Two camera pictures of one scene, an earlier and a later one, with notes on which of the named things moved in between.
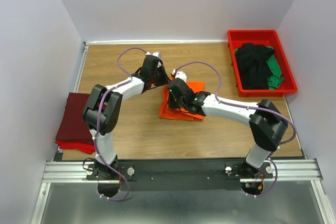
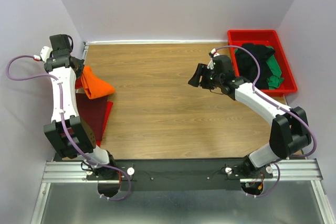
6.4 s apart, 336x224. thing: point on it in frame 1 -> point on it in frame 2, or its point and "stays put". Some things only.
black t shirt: [254, 70] stays put
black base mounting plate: [178, 175] stays put
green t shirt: [274, 80] stays put
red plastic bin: [266, 37] stays put
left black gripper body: [163, 76] -> [79, 66]
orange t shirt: [167, 113] -> [94, 87]
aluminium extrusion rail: [302, 171] stays put
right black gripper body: [171, 100] -> [205, 76]
